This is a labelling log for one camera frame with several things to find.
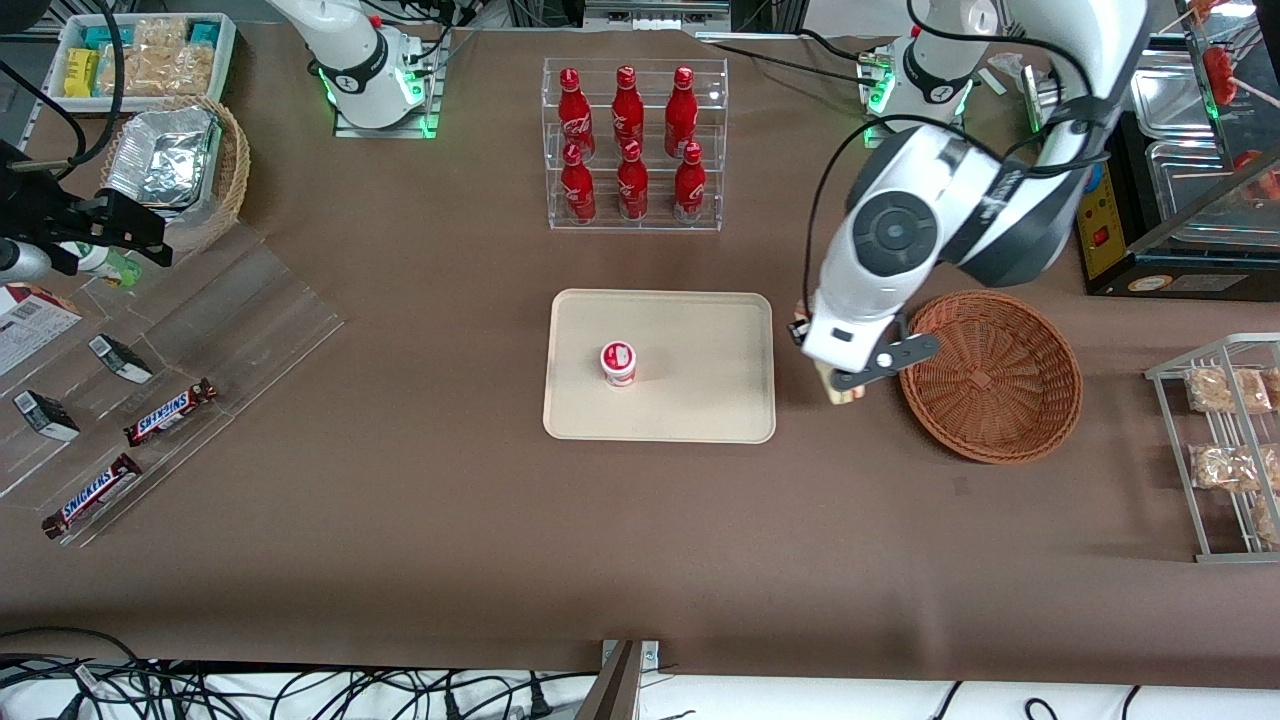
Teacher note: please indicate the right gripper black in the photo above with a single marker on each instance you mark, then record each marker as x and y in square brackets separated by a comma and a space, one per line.
[42, 212]

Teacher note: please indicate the triangle sandwich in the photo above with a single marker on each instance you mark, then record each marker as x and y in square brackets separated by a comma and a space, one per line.
[845, 393]

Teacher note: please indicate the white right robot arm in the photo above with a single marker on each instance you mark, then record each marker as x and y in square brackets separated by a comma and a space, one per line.
[350, 60]

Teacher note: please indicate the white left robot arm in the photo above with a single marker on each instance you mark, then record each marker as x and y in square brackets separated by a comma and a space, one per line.
[860, 290]

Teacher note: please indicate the beige plastic tray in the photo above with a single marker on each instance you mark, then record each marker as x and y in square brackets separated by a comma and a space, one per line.
[690, 330]

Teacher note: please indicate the light wicker basket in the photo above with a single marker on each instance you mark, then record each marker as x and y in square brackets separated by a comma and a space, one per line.
[232, 170]

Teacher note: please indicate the brown wicker basket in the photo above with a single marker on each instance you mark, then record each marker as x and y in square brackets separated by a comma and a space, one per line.
[990, 400]

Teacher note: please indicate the steel warmer tray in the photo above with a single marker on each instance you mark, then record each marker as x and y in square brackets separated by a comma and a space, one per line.
[1170, 105]
[1190, 190]

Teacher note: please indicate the green white small bottle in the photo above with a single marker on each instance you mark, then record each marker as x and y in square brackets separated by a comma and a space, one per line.
[105, 264]

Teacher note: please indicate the aluminium foil container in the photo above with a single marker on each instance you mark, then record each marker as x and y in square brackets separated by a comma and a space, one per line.
[160, 160]

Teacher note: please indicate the red white carton box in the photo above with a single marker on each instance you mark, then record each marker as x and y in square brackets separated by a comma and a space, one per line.
[30, 330]

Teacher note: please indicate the small black white box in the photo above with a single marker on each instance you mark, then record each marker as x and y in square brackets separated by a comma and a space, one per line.
[45, 415]
[120, 358]

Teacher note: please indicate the yellow snack pack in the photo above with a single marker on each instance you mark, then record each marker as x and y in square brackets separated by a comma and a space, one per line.
[80, 72]

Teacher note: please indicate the clear rice cracker pack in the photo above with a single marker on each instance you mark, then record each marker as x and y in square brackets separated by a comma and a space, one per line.
[130, 72]
[160, 32]
[188, 68]

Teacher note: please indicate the clear acrylic stepped display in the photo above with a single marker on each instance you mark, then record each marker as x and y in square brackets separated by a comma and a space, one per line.
[250, 330]

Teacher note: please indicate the red cola bottle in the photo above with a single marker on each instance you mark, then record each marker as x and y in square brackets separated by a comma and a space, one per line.
[681, 110]
[632, 190]
[578, 190]
[627, 105]
[572, 110]
[689, 190]

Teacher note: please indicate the red white yogurt cup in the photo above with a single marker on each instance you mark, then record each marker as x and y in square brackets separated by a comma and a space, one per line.
[619, 362]

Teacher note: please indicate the snickers chocolate bar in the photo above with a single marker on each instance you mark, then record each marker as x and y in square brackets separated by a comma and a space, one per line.
[92, 495]
[170, 412]

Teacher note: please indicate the teal snack pack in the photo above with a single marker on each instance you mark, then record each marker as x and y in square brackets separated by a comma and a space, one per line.
[204, 33]
[102, 37]

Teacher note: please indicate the white plastic bin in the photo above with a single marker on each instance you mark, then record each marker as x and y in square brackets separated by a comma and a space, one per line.
[226, 60]

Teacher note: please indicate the clear acrylic bottle rack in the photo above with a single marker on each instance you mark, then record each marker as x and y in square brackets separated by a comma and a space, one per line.
[714, 80]

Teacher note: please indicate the white paper strip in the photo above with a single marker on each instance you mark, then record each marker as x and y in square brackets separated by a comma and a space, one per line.
[994, 83]

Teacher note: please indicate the silver metal block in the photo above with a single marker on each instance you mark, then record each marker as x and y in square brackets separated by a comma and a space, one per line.
[1030, 100]

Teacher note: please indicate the clear plastic wrapper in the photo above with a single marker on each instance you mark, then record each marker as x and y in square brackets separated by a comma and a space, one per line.
[1006, 65]

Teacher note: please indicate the black food warmer yellow panel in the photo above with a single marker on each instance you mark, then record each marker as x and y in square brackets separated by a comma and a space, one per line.
[1150, 272]

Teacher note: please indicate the brown snack bag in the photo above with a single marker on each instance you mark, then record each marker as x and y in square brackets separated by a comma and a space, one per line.
[1274, 386]
[1225, 390]
[1268, 520]
[1225, 467]

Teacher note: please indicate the brown table cover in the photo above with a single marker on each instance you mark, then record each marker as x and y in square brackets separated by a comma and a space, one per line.
[400, 560]

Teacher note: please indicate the red skewered sausage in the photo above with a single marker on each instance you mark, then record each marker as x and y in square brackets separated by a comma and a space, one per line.
[1220, 72]

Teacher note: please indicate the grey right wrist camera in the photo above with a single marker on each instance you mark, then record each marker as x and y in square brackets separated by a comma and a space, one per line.
[20, 262]

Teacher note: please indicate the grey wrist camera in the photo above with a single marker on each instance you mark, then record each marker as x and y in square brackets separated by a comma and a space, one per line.
[20, 262]
[885, 362]

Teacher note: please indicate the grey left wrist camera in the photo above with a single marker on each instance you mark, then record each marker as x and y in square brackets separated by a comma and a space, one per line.
[885, 362]

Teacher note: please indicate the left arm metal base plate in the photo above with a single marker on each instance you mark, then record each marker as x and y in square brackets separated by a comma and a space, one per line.
[915, 144]

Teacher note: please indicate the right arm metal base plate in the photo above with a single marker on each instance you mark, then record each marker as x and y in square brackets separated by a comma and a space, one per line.
[385, 132]

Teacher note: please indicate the silver mounting bracket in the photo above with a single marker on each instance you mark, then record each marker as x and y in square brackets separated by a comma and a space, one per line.
[650, 652]

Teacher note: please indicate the dark metal post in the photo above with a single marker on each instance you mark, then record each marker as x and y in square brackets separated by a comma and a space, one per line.
[615, 690]

